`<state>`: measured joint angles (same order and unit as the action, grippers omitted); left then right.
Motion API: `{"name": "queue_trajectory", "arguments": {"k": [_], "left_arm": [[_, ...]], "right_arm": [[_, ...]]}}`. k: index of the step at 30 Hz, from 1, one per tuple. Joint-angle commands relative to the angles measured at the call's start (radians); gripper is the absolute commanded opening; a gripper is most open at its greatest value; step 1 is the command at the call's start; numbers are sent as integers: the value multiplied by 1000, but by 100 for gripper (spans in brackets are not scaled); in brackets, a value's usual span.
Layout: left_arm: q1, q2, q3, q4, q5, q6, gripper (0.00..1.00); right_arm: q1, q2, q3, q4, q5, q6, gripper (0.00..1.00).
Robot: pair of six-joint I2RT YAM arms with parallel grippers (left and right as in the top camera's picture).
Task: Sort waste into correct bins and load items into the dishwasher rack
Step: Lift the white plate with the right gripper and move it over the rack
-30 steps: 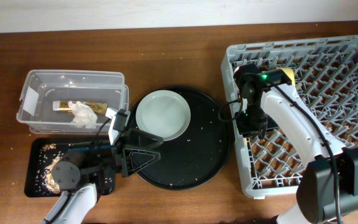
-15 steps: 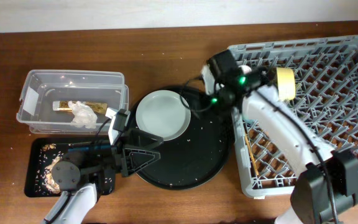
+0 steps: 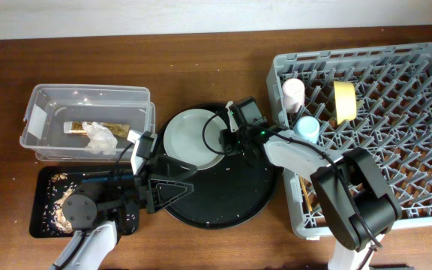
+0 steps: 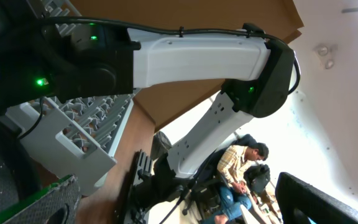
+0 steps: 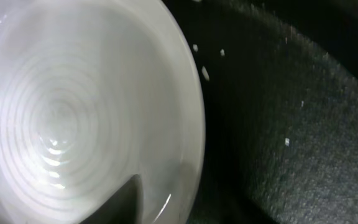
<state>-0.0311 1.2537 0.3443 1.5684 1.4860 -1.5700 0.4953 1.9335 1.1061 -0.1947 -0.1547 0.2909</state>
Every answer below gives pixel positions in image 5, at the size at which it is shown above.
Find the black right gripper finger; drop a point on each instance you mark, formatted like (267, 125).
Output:
(122, 207)

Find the grey plate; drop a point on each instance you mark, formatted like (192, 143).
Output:
(93, 93)

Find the round black tray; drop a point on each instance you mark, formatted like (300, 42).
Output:
(281, 118)

